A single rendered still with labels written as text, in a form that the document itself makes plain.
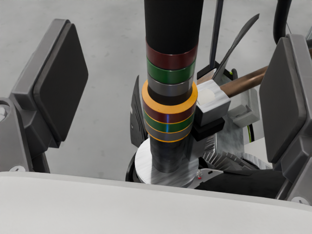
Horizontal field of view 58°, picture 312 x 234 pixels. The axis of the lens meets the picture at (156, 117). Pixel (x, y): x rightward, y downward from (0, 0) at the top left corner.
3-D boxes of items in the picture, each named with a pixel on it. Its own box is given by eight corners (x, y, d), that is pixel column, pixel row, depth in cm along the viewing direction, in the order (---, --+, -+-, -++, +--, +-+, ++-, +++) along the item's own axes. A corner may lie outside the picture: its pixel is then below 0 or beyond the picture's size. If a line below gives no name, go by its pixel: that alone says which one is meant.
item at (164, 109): (176, 98, 27) (179, 61, 23) (201, 131, 25) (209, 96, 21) (136, 115, 26) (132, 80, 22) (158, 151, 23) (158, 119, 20)
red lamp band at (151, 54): (179, 30, 20) (181, 15, 19) (206, 59, 18) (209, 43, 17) (137, 45, 19) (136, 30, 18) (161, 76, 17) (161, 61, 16)
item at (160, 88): (178, 58, 22) (178, 46, 21) (202, 86, 20) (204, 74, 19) (139, 73, 21) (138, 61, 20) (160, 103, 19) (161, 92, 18)
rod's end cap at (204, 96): (204, 97, 27) (206, 83, 25) (216, 112, 26) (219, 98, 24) (186, 105, 26) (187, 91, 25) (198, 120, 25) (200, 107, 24)
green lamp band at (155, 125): (178, 85, 26) (178, 76, 25) (204, 120, 23) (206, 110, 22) (134, 103, 24) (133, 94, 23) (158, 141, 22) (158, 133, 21)
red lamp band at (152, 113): (178, 75, 25) (179, 65, 24) (206, 110, 22) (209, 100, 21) (133, 93, 23) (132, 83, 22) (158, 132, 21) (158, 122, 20)
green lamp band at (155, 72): (178, 45, 21) (179, 31, 20) (204, 73, 19) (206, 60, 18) (138, 60, 20) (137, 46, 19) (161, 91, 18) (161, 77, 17)
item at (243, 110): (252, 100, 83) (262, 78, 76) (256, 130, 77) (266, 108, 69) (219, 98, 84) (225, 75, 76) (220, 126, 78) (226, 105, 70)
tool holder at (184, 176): (191, 123, 35) (199, 65, 27) (224, 168, 31) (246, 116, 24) (125, 153, 33) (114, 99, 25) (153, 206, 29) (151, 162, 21)
